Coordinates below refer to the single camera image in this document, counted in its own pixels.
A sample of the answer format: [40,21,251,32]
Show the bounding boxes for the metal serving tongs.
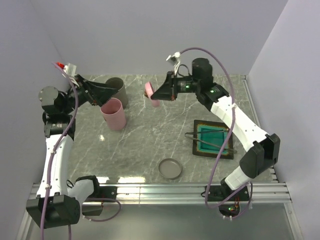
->
[184,128,229,154]

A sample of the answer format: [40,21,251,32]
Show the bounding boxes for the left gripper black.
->
[62,74,118,115]

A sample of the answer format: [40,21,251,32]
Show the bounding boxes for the aluminium front rail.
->
[100,182,292,205]

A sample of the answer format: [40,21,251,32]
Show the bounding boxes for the pink round lid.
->
[144,81,160,108]

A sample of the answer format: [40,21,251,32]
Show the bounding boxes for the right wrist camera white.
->
[166,52,181,76]

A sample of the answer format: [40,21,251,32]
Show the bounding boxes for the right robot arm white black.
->
[150,54,281,200]

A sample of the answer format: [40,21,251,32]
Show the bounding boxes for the square black teal plate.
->
[192,119,229,158]

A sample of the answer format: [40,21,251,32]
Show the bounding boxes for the grey cylindrical container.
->
[105,77,129,109]

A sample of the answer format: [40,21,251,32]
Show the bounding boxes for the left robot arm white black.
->
[26,74,117,230]

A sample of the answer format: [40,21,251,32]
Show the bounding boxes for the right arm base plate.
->
[208,185,250,202]

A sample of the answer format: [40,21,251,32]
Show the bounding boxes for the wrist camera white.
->
[55,62,77,80]
[166,52,181,76]

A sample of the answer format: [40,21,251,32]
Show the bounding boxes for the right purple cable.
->
[179,46,254,221]

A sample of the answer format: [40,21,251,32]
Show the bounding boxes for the pink cylindrical container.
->
[100,97,127,131]

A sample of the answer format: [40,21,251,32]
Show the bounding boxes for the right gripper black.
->
[151,71,201,101]

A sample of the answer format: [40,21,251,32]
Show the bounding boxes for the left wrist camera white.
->
[55,62,77,80]

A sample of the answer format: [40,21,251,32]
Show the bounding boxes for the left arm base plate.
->
[97,185,118,202]

